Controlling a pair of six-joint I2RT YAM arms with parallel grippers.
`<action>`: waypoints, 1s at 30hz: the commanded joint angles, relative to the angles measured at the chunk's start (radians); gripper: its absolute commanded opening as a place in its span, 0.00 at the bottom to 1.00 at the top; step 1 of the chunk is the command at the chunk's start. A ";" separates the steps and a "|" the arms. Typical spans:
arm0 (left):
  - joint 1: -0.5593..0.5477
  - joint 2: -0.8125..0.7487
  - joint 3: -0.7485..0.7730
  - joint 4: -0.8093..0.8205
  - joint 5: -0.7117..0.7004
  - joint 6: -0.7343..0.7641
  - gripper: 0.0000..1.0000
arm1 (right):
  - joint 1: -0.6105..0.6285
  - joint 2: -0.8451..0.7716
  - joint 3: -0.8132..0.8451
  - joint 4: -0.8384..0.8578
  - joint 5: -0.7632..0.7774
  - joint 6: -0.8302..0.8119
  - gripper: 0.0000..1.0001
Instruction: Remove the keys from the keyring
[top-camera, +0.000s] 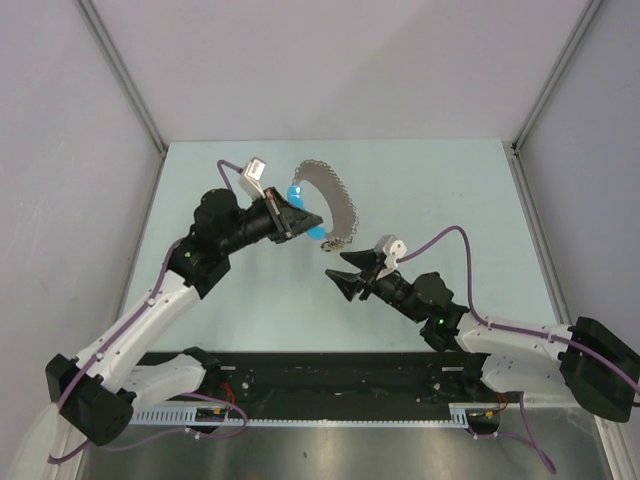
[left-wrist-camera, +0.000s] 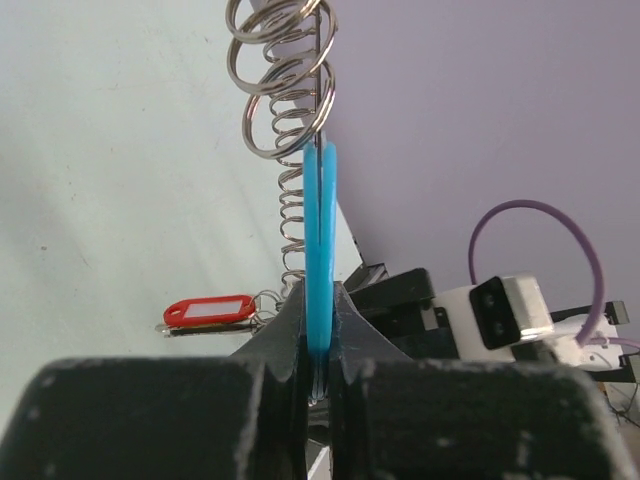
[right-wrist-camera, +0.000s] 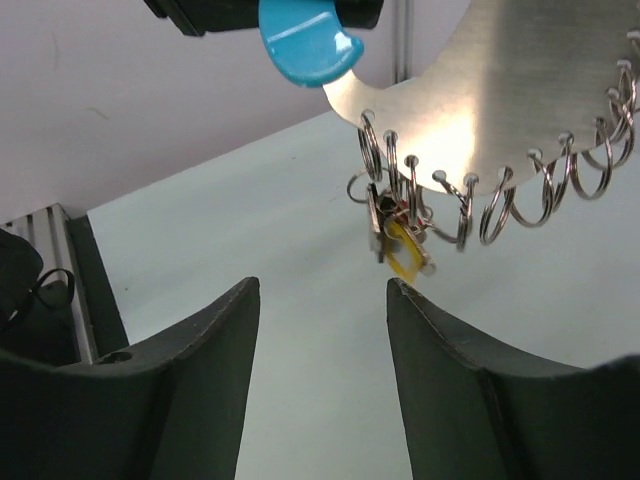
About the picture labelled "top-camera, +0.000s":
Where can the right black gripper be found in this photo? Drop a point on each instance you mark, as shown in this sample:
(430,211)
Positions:
(366,261)

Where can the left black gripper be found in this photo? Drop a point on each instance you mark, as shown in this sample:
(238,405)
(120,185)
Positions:
(286,219)

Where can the blue key cover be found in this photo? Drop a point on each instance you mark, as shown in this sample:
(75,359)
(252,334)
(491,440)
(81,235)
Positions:
(294,196)

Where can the yellow red keys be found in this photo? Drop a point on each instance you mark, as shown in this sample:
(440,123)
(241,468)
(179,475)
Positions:
(332,245)

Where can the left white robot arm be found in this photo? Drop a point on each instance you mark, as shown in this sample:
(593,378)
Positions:
(93,397)

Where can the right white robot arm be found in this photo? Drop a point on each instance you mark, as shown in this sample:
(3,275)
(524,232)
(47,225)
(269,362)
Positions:
(584,362)

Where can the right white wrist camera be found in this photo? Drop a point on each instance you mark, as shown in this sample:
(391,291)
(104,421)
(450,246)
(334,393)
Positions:
(390,250)

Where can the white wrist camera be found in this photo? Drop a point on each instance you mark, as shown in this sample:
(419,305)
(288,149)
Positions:
(250,176)
(390,250)

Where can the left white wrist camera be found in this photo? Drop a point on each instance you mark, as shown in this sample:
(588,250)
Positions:
(250,176)

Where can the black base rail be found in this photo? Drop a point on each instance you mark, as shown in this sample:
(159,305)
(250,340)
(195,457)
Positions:
(378,387)

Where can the left aluminium frame post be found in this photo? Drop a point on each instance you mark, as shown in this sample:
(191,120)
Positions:
(103,39)

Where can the aluminium frame post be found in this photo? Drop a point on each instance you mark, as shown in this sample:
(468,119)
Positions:
(103,39)
(568,53)

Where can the right aluminium frame post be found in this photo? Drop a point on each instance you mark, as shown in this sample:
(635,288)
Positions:
(568,53)

